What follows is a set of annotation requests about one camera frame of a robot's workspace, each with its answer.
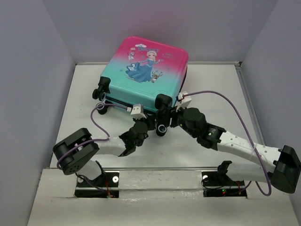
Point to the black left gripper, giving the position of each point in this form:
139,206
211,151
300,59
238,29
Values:
149,123

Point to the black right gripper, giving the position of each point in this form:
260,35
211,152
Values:
174,114

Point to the pink teal kids suitcase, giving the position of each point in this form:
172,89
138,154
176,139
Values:
143,72

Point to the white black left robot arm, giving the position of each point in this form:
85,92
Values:
74,153

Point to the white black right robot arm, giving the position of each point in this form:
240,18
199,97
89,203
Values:
278,167

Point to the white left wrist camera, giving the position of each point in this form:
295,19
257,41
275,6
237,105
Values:
137,112

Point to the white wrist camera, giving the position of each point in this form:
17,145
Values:
183,100
137,112

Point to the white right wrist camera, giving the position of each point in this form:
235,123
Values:
183,100

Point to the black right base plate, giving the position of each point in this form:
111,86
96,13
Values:
221,186

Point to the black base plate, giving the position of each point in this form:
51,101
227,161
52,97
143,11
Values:
221,186
105,186

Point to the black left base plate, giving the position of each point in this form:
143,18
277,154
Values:
105,186

